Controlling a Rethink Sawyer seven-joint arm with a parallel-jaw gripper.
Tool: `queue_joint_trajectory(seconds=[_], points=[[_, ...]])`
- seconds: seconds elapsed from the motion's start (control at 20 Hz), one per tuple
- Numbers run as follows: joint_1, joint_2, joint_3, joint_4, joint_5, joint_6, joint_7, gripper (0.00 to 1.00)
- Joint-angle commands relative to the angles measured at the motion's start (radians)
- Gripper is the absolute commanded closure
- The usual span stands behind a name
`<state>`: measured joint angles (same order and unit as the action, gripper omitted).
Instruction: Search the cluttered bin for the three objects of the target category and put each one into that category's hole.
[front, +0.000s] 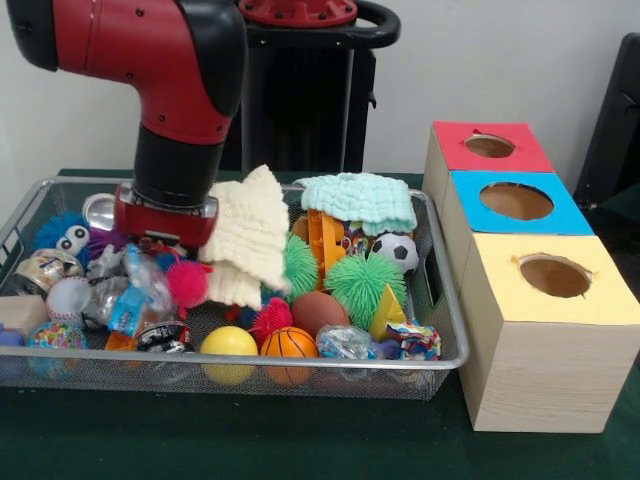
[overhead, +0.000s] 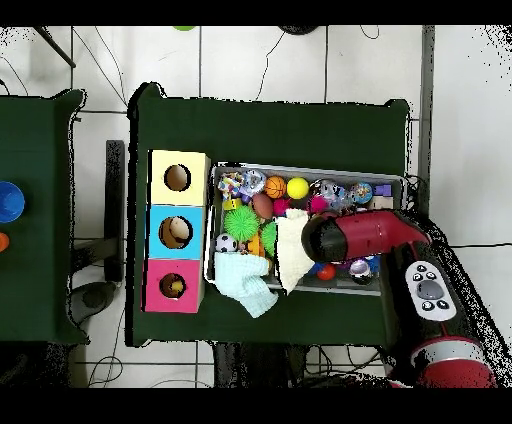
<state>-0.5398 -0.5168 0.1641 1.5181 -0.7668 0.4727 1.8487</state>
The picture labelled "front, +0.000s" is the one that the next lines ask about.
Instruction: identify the wooden box with three holes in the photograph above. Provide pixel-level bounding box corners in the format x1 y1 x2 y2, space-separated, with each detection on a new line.
422 121 640 434

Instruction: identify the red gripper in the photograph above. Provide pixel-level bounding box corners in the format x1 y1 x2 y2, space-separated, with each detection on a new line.
113 183 219 249

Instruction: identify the pink spiky ball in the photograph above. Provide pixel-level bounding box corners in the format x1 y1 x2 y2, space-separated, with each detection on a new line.
165 258 211 309

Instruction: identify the orange yellow plastic toy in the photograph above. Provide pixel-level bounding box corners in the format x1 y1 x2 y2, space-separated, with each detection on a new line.
307 208 348 291

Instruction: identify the brown toy football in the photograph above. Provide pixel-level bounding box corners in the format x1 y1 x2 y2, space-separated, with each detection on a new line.
291 291 351 338

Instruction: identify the clear mesh bin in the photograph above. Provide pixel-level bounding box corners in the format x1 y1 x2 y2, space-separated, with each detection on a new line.
0 177 471 401

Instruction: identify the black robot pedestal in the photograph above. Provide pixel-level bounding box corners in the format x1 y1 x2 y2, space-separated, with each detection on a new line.
220 0 401 173

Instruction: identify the green spiky ball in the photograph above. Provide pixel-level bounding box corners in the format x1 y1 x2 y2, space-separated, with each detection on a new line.
283 233 319 301
325 250 408 331

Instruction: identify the yellow ball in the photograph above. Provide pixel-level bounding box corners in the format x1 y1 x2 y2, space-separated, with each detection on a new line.
200 326 259 386

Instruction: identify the mint green cloth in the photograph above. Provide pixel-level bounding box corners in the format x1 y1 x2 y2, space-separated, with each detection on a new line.
300 173 418 237

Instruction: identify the cream yellow cloth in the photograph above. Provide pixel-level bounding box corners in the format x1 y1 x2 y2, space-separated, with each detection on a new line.
197 165 293 309

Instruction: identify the small soccer ball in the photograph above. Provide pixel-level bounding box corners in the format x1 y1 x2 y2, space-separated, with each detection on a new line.
372 232 420 275

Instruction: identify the bright orange mini basketball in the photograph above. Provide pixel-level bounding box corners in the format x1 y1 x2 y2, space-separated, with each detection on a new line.
260 326 319 387

